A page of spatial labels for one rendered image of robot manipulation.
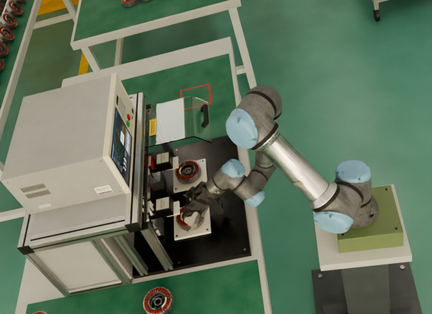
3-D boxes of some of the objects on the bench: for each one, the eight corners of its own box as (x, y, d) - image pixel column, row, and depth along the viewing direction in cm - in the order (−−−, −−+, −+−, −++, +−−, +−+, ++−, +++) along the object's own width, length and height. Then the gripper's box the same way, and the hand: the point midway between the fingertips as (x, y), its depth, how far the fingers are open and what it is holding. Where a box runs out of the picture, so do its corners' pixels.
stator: (202, 162, 236) (199, 157, 234) (202, 182, 229) (199, 177, 226) (177, 167, 238) (175, 161, 236) (177, 186, 231) (174, 181, 228)
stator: (204, 206, 220) (201, 200, 217) (205, 228, 212) (202, 222, 210) (178, 211, 221) (175, 206, 219) (178, 233, 214) (175, 228, 211)
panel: (137, 154, 252) (113, 109, 231) (132, 278, 207) (101, 236, 185) (135, 154, 252) (110, 109, 231) (129, 278, 207) (98, 237, 186)
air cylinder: (164, 175, 239) (160, 168, 235) (164, 188, 233) (160, 181, 229) (153, 177, 239) (149, 170, 235) (153, 191, 234) (148, 183, 230)
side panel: (131, 277, 210) (98, 232, 187) (131, 284, 208) (97, 239, 185) (65, 290, 214) (25, 248, 191) (64, 296, 212) (23, 255, 189)
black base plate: (236, 136, 247) (234, 133, 245) (251, 255, 203) (250, 252, 201) (139, 158, 253) (137, 155, 251) (134, 278, 209) (132, 276, 207)
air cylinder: (164, 219, 222) (160, 212, 218) (164, 235, 217) (159, 227, 213) (152, 222, 223) (148, 214, 219) (152, 237, 217) (148, 230, 214)
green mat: (229, 53, 289) (229, 53, 289) (240, 132, 248) (240, 132, 247) (67, 94, 302) (67, 93, 302) (52, 175, 261) (51, 175, 260)
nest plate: (209, 203, 222) (208, 201, 221) (211, 233, 212) (210, 231, 211) (174, 210, 224) (173, 208, 223) (175, 240, 214) (173, 239, 213)
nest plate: (206, 159, 238) (205, 158, 238) (207, 186, 228) (207, 184, 227) (173, 167, 240) (172, 165, 240) (173, 193, 230) (173, 191, 229)
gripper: (200, 165, 208) (173, 192, 219) (203, 204, 194) (173, 232, 205) (218, 172, 212) (190, 199, 223) (222, 212, 198) (191, 239, 209)
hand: (188, 217), depth 215 cm, fingers open, 14 cm apart
